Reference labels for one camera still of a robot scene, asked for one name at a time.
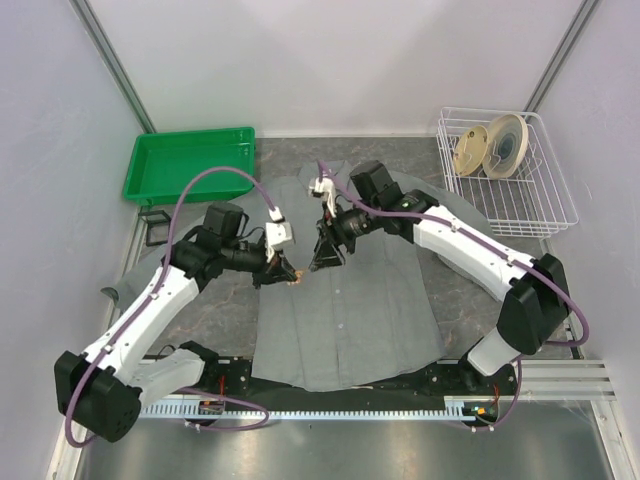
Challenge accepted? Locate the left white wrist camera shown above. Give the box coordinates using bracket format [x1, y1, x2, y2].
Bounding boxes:
[264, 207, 295, 263]

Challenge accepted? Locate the blue-white cable duct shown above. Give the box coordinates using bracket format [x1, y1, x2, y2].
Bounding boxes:
[140, 396, 475, 422]

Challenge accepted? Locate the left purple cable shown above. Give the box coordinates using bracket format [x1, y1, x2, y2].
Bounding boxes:
[64, 167, 281, 447]

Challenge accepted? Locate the beige plate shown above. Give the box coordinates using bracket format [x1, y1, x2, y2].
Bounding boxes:
[453, 125, 488, 176]

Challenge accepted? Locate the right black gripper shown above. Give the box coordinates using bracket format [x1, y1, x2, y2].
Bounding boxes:
[310, 199, 381, 272]

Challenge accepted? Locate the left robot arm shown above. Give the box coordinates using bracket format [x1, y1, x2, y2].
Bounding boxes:
[54, 202, 297, 448]

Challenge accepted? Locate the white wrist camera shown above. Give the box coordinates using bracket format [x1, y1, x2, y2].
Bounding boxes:
[308, 176, 337, 218]
[264, 207, 295, 263]

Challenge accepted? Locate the white wire basket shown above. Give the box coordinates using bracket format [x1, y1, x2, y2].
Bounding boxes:
[437, 107, 579, 238]

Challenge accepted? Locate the green plastic tray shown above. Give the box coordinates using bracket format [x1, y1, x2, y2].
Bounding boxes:
[123, 127, 255, 207]

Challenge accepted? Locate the beige bowl blue centre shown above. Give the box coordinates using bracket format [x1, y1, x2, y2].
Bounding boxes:
[482, 114, 529, 180]

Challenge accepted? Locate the grey button shirt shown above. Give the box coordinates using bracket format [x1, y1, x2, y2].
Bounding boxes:
[102, 159, 504, 392]

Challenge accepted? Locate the aluminium frame rail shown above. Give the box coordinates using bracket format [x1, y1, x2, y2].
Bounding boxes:
[48, 359, 639, 479]

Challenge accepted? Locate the purple cable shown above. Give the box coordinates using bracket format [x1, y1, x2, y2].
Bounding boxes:
[317, 159, 591, 434]
[64, 167, 281, 447]

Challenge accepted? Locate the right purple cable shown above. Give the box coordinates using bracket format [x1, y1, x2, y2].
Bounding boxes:
[317, 159, 591, 434]

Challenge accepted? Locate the black box orange brooch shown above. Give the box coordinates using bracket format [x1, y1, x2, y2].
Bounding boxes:
[138, 209, 171, 247]

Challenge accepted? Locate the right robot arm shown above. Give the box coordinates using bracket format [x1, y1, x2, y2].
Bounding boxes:
[309, 161, 570, 394]

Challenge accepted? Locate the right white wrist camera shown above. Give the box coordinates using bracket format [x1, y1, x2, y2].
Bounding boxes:
[308, 176, 337, 218]

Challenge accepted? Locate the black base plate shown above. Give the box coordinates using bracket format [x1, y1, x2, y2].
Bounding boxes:
[162, 354, 521, 414]

